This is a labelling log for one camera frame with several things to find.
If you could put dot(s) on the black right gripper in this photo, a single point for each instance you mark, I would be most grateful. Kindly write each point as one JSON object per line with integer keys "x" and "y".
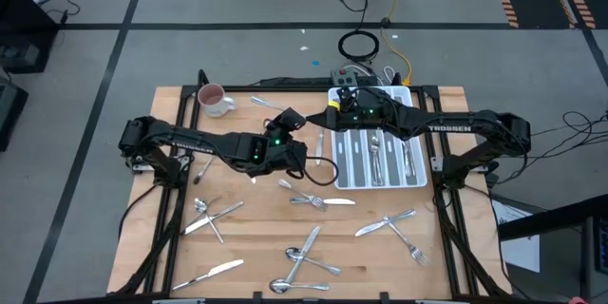
{"x": 370, "y": 119}

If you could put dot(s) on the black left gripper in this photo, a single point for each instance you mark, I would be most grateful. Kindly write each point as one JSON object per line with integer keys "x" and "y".
{"x": 285, "y": 157}

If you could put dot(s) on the silver spoon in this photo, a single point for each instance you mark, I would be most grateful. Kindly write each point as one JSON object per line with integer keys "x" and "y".
{"x": 200, "y": 205}
{"x": 378, "y": 171}
{"x": 375, "y": 141}
{"x": 279, "y": 286}
{"x": 291, "y": 252}
{"x": 203, "y": 171}

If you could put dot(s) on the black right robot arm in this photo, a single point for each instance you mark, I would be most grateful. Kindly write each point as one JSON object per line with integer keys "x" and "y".
{"x": 451, "y": 128}

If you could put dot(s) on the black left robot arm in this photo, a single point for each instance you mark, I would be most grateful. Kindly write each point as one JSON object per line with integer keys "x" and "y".
{"x": 190, "y": 142}

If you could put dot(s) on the yellow tape band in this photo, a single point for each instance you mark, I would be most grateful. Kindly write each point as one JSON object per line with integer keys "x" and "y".
{"x": 334, "y": 105}

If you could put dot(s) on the grey power strip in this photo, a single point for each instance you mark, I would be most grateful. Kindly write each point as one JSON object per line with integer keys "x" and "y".
{"x": 344, "y": 77}

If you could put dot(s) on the white cutlery tray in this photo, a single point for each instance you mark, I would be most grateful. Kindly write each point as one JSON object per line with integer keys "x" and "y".
{"x": 344, "y": 183}

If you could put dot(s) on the white mug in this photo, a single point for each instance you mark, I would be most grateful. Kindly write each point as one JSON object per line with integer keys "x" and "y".
{"x": 214, "y": 100}

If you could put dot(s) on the white paper sheet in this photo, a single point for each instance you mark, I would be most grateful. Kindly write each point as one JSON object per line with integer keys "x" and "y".
{"x": 518, "y": 247}

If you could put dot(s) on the black desk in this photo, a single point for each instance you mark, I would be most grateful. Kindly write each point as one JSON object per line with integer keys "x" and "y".
{"x": 551, "y": 218}

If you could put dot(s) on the black case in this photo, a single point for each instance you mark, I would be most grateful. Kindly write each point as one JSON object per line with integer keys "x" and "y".
{"x": 12, "y": 114}

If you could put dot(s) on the black cabinet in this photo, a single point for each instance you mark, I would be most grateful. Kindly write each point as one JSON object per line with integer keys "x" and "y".
{"x": 24, "y": 19}

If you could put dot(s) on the black monitor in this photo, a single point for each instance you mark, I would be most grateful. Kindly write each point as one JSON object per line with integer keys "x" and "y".
{"x": 596, "y": 256}

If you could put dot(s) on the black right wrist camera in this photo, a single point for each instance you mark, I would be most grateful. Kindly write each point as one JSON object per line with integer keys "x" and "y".
{"x": 366, "y": 97}

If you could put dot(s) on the black aluminium table frame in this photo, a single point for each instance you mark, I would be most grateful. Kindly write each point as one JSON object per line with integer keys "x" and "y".
{"x": 187, "y": 104}

